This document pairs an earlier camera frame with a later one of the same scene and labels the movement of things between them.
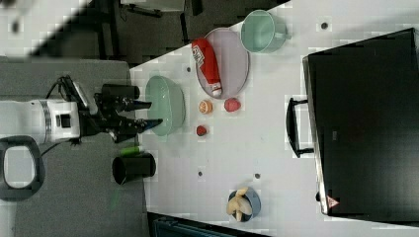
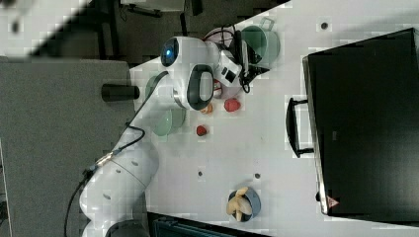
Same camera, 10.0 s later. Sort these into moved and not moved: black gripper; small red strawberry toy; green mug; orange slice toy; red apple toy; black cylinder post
Moved: green mug; black gripper
Not moved: small red strawberry toy; orange slice toy; red apple toy; black cylinder post
